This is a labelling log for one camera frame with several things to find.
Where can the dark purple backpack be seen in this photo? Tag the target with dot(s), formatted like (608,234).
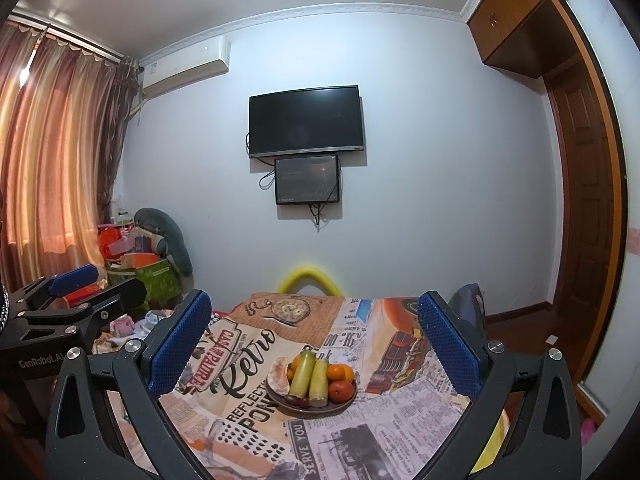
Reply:
(467,310)

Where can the grey plush toy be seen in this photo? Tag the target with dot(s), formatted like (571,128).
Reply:
(172,235)

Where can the yellow-green sugarcane piece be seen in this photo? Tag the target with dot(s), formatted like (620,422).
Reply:
(301,372)
(319,385)

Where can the pink toy figure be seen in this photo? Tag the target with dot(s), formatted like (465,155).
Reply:
(121,326)

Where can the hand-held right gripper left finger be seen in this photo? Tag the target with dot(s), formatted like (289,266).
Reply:
(180,345)

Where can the white air conditioner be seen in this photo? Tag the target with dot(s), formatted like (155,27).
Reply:
(185,67)

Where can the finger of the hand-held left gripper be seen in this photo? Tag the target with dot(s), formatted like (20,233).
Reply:
(72,280)
(115,295)

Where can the orange mandarin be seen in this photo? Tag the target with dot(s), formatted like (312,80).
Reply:
(342,391)
(341,372)

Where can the printed retro tablecloth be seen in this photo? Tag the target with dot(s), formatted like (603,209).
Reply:
(240,360)

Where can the small black wall screen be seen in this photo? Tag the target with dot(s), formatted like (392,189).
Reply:
(307,180)

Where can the brown wooden door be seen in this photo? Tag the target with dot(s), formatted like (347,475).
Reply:
(582,210)

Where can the dark purple grape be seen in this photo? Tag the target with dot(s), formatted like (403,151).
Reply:
(302,402)
(289,400)

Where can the black wall television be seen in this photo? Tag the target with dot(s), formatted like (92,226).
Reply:
(306,120)

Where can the pile of red gift packages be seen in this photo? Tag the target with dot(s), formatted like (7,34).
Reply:
(125,245)

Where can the green patterned storage box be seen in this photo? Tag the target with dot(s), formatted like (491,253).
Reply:
(155,282)

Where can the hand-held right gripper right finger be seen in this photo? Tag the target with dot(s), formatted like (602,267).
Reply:
(450,345)

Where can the pale cut fruit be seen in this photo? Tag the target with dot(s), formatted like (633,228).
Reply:
(277,376)

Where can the purple round plate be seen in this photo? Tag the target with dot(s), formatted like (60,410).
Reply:
(310,409)

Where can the orange-brown curtain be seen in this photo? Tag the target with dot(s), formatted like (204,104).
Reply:
(55,160)

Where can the brown wooden overhead cabinet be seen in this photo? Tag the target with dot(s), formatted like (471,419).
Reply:
(515,20)

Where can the yellow foam tube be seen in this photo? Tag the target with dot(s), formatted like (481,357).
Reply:
(310,274)

